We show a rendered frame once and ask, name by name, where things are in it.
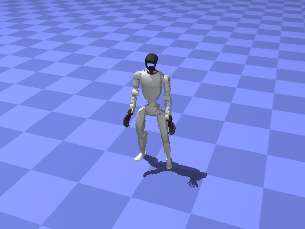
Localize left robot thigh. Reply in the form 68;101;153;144
157;109;169;144

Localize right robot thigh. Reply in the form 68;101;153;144
135;107;148;139

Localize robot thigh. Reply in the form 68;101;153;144
157;109;169;144
135;107;148;139

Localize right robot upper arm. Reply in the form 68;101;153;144
132;71;142;96

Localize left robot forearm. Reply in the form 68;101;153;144
165;95;172;120

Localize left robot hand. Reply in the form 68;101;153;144
166;115;176;135

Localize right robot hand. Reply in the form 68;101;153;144
123;108;133;127

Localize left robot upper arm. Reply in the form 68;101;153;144
161;74;171;102

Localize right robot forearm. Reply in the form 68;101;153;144
129;90;137;114

